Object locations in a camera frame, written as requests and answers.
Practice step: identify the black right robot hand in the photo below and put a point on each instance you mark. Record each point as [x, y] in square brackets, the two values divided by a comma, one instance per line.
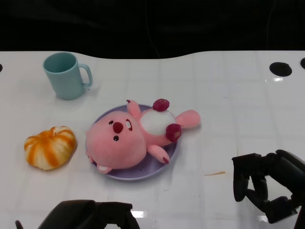
[286, 167]

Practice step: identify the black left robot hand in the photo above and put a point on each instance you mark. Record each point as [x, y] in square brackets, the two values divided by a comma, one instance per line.
[78, 214]

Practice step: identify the pink plush beaver doll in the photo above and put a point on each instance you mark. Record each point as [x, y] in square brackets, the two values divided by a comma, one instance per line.
[114, 148]

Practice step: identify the lavender round plate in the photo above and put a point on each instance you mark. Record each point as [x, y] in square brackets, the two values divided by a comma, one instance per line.
[145, 171]

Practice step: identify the thin dark rod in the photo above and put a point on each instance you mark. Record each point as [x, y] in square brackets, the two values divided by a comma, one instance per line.
[18, 224]

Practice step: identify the orange white striped pumpkin toy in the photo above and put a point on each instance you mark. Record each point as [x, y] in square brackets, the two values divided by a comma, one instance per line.
[50, 148]

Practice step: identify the light teal plastic mug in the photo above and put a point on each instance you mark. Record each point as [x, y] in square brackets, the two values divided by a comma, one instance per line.
[68, 81]

